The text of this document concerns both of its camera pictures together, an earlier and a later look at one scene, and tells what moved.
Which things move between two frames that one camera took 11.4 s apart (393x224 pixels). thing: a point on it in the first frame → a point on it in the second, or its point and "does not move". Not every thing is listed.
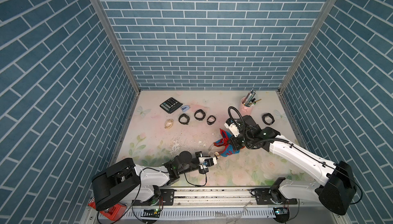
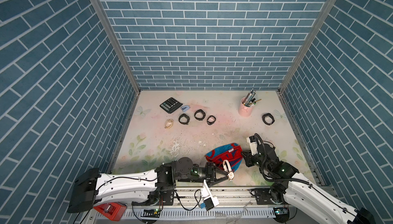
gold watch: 217,155 → 227,168
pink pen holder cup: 244,110 does not move
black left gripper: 198,155 → 211,171
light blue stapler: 185,108 does not move
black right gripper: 232,140 → 247,159
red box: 115,212 does not move
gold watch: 169,124 does not move
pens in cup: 250,101 does not move
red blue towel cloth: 230,149 → 233,152
